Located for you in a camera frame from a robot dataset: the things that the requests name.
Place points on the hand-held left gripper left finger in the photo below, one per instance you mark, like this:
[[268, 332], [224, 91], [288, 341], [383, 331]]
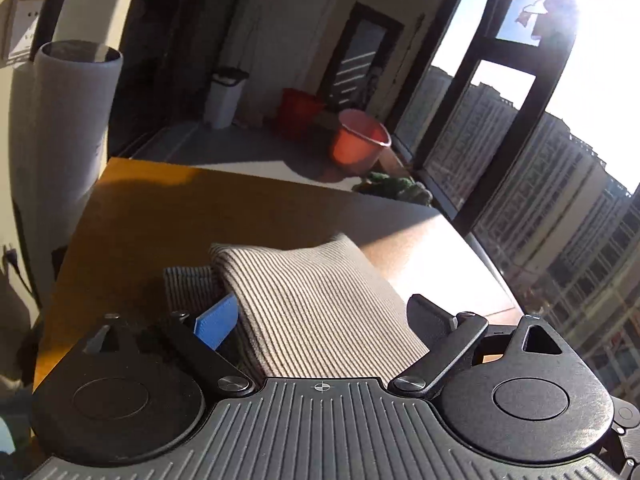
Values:
[[216, 324]]

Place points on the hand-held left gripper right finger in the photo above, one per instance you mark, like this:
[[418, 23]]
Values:
[[426, 316]]

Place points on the beige striped cloth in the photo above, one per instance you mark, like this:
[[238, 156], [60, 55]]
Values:
[[310, 305]]

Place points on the orange plastic bucket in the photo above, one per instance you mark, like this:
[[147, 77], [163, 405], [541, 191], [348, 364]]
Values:
[[357, 145]]

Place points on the white pedal bin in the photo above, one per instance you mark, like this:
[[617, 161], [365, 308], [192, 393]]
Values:
[[224, 100]]

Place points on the red bucket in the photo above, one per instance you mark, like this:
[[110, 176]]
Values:
[[297, 112]]

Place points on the grey cylindrical appliance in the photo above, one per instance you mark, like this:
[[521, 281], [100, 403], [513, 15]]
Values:
[[65, 110]]

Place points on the dark balcony door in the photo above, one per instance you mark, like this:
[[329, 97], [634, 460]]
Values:
[[357, 55]]

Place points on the black wall plug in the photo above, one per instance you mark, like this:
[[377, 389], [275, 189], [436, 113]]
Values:
[[11, 259]]

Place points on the black window frame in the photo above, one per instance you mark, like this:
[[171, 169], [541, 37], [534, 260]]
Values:
[[520, 110]]

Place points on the white wall socket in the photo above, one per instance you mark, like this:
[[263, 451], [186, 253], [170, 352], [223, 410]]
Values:
[[22, 25]]

